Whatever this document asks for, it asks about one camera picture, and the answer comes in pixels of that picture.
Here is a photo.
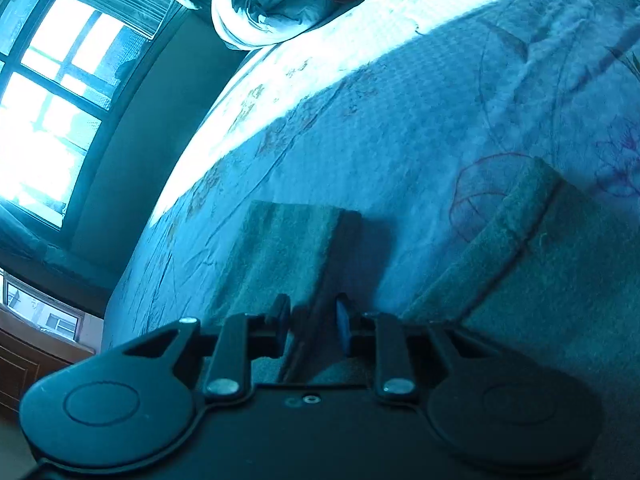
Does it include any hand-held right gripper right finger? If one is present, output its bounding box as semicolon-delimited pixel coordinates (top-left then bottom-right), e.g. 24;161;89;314
335;293;502;406

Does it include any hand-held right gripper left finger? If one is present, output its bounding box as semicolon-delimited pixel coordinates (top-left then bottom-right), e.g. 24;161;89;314
121;293;292;405

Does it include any green towel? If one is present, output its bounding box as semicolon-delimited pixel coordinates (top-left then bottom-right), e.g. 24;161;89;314
212;157;640;480

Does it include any light floral bed sheet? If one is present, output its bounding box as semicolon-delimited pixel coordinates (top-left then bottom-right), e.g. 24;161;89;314
101;0;640;354

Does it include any wooden cabinet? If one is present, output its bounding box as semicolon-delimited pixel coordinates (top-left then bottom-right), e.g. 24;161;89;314
0;267;96;421

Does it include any rolled white quilt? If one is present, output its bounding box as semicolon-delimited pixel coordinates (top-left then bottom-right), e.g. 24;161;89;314
212;0;383;51

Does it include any dark framed window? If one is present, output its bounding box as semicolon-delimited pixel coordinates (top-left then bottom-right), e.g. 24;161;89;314
0;0;193;233

